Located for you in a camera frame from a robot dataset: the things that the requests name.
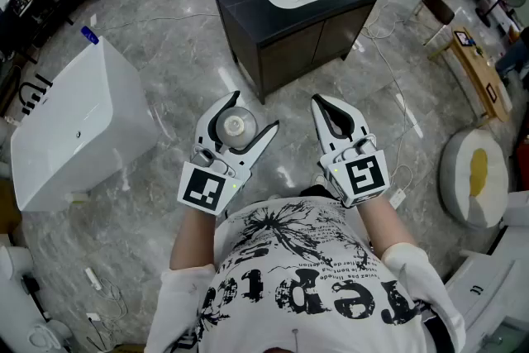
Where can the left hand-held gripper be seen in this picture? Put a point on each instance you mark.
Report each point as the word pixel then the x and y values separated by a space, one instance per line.
pixel 206 188

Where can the brown chair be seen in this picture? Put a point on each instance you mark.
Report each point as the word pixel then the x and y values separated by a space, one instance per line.
pixel 438 10

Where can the round white yellow cushion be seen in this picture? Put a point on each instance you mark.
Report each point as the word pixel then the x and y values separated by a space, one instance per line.
pixel 458 177

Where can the white cabinet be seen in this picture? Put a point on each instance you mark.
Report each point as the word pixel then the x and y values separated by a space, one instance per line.
pixel 487 281

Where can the white power strip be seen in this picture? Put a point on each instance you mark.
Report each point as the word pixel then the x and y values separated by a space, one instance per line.
pixel 398 197
pixel 93 279

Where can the white bathtub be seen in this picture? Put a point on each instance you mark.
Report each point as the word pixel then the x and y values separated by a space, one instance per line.
pixel 70 128

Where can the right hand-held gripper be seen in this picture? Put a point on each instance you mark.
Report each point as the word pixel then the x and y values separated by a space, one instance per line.
pixel 363 177

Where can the dark wooden vanity cabinet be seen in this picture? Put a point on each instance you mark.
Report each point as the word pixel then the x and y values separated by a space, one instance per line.
pixel 289 53

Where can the white printed t-shirt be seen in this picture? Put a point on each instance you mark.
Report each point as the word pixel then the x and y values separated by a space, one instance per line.
pixel 289 281

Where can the blue bottle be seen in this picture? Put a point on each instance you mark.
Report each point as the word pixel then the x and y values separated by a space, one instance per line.
pixel 90 35

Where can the person's shoe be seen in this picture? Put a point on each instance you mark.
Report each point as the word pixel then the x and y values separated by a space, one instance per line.
pixel 318 179

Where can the black tablet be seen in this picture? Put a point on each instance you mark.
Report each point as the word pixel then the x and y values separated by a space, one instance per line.
pixel 463 38

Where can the person's left forearm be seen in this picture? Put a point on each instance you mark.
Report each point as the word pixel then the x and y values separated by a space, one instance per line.
pixel 192 239

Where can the person's right forearm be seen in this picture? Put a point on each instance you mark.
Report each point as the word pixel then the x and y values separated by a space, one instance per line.
pixel 384 223

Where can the wooden table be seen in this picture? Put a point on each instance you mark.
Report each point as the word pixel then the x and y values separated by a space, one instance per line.
pixel 479 74

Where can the black bathtub faucet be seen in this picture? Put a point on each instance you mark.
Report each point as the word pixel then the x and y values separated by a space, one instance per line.
pixel 31 93

